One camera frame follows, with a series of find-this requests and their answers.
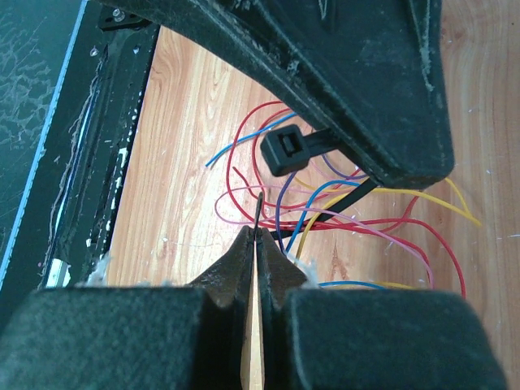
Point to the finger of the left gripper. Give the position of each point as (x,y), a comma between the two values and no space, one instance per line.
(374,64)

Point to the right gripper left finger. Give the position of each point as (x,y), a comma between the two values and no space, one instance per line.
(187,337)

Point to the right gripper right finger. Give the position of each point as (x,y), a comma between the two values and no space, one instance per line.
(320,338)

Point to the black zip tie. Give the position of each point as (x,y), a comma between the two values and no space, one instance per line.
(286,150)

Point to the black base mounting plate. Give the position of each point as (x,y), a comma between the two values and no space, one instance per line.
(68,209)

